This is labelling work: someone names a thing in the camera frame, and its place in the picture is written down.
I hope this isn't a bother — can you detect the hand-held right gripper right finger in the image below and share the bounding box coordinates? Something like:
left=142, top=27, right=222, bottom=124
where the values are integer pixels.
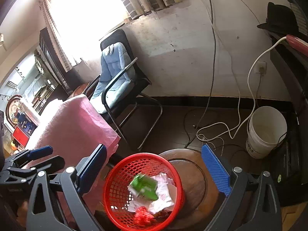
left=201, top=144, right=282, bottom=231

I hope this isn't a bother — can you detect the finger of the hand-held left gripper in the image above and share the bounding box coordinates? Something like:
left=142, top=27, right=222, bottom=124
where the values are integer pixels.
left=0, top=155, right=65, bottom=181
left=5, top=145, right=54, bottom=168

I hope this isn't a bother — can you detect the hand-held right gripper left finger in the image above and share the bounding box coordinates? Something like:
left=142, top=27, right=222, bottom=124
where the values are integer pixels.
left=26, top=144, right=107, bottom=231

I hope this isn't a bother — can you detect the red plastic basket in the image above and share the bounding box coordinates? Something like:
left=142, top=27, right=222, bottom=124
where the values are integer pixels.
left=103, top=152, right=186, bottom=231

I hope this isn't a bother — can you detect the green packet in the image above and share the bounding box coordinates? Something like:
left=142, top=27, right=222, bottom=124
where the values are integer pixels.
left=127, top=174, right=159, bottom=201

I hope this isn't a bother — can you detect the white plastic wrapper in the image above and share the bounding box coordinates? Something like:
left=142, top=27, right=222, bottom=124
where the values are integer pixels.
left=127, top=173, right=175, bottom=215

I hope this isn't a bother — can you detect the round wooden stool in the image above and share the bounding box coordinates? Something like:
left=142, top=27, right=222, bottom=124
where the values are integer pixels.
left=95, top=148, right=227, bottom=231

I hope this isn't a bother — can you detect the red box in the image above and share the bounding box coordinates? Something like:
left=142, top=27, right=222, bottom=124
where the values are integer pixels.
left=12, top=126, right=31, bottom=148

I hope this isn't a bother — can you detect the round decorative flower plate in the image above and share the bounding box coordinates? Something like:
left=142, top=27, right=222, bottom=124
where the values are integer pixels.
left=6, top=95, right=25, bottom=126

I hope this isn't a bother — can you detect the white plastic bucket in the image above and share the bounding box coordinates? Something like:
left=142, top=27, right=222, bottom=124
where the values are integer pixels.
left=246, top=105, right=288, bottom=159

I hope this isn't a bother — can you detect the black cabinet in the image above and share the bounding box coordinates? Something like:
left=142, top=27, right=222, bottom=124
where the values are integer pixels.
left=269, top=31, right=308, bottom=208

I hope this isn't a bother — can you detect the dark wooden wardrobe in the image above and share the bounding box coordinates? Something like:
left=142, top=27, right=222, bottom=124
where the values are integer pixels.
left=39, top=27, right=71, bottom=90

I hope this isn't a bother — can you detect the black office chair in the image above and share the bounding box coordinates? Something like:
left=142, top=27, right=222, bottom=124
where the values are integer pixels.
left=85, top=28, right=164, bottom=151

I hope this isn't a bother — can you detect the window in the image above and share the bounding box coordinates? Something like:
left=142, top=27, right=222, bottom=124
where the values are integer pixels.
left=50, top=0, right=128, bottom=66

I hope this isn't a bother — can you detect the red and white power strip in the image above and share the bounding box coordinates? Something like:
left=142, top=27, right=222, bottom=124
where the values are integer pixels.
left=285, top=35, right=308, bottom=54

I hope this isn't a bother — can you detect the black hat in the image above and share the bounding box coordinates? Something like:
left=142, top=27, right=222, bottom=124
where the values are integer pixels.
left=257, top=2, right=300, bottom=33

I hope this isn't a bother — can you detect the white cable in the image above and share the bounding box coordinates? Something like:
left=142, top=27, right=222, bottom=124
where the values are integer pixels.
left=197, top=37, right=288, bottom=142

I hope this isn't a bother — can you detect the white wall socket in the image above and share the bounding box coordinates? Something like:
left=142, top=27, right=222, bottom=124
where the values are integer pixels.
left=255, top=61, right=267, bottom=75

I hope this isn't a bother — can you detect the black cable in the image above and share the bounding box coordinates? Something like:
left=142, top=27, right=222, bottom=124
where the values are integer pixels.
left=184, top=0, right=217, bottom=148

